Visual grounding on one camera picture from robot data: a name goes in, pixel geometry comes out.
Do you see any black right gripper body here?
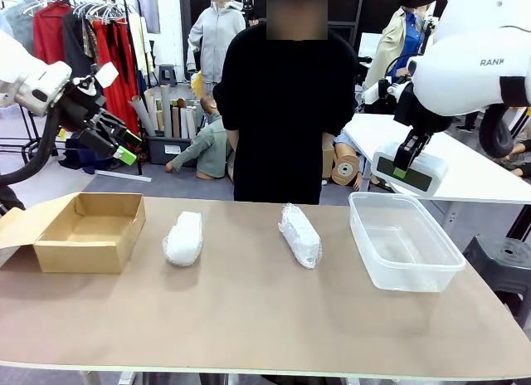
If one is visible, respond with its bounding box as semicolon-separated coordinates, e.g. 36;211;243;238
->
392;83;454;135

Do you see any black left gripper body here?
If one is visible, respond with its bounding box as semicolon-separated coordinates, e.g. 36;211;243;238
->
57;80;107;134

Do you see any white digital alarm clock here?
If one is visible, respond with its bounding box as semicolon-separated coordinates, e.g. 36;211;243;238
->
372;144;449;197

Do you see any white foam clock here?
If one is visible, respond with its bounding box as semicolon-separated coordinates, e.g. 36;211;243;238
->
162;211;204;267

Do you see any clear bubble clock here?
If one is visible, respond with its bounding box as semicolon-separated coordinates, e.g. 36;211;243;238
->
278;202;323;270

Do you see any slanted grey paper roll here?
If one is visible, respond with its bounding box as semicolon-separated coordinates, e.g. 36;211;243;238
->
129;95;155;137

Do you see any wide beige paper roll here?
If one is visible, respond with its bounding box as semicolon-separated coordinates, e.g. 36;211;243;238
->
144;89;162;133

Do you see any dark grey storage bin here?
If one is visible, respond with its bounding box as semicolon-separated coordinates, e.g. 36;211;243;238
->
147;134;196;165

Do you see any tall grey paper roll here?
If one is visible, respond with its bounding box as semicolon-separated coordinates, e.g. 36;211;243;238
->
160;84;173;138

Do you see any white work table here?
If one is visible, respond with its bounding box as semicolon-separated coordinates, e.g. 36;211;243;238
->
343;113;531;203

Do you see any black hanging garment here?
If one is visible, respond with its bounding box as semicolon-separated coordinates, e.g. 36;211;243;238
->
61;11;99;81

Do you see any brown cardboard spool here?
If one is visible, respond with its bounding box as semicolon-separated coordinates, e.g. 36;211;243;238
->
331;154;361;189

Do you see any long red hanging dress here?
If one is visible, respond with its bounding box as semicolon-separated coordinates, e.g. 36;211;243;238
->
91;18;140;137

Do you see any mannequin beige jacket blue shirt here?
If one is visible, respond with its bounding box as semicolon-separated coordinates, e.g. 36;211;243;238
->
364;0;432;115

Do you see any grey plastic step stool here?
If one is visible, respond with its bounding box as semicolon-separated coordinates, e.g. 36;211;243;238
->
158;64;178;87

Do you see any red hanging shirt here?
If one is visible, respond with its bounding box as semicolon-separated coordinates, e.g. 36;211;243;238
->
32;2;71;66

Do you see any black stand pole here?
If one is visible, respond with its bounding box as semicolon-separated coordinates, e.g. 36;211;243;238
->
418;17;436;56

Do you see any cream hanging garment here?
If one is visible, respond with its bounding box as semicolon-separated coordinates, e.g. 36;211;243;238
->
130;15;155;77

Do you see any seated mannequin green jacket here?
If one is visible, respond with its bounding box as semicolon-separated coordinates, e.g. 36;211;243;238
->
165;95;237;183

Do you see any yellow bag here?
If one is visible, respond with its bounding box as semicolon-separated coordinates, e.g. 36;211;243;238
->
190;71;205;99

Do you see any light grey hanging garment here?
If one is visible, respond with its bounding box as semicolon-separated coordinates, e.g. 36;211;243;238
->
2;0;38;54

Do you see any lying bare mannequin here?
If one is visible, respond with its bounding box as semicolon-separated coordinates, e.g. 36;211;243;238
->
504;138;531;178

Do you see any open brown cardboard box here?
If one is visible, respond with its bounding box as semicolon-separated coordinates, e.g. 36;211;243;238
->
0;192;147;275

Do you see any clear plastic container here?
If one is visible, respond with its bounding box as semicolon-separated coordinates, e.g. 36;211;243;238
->
348;191;466;294

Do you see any person in black shirt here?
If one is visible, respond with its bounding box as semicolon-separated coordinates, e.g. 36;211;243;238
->
213;0;360;206

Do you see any black plastic stool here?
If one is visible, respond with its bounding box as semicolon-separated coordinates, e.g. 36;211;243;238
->
462;235;531;315

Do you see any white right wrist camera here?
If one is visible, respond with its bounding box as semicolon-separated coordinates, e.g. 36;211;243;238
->
361;80;393;105

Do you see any black left arm hose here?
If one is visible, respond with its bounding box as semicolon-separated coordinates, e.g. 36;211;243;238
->
0;105;63;185

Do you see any black arm hose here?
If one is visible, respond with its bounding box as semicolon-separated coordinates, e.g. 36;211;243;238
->
479;105;515;158
0;105;63;185

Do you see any black right arm hose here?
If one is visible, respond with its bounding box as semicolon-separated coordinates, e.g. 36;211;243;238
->
479;105;515;158

